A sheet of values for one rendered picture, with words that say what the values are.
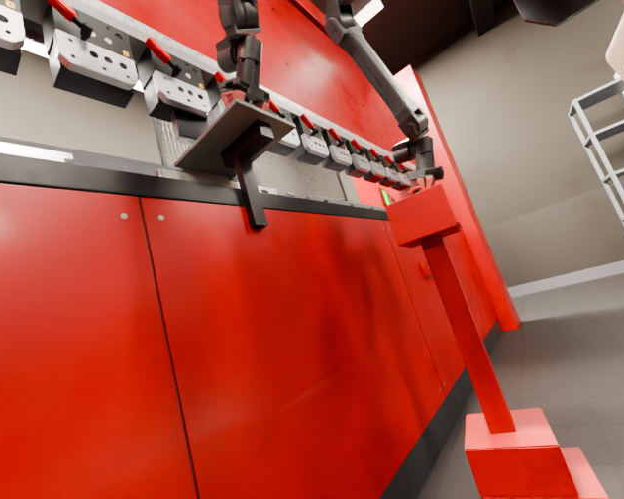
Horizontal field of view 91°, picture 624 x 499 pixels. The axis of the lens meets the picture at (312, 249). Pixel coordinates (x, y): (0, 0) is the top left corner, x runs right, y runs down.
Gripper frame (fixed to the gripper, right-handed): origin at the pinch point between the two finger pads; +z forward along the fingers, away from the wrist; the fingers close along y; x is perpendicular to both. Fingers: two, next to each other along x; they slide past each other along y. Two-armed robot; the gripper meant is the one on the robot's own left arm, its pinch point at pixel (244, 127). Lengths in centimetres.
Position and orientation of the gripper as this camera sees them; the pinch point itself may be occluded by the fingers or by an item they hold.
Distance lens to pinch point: 82.2
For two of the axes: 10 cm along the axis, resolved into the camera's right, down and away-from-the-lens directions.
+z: -1.1, 9.9, 1.2
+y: -6.2, 0.3, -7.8
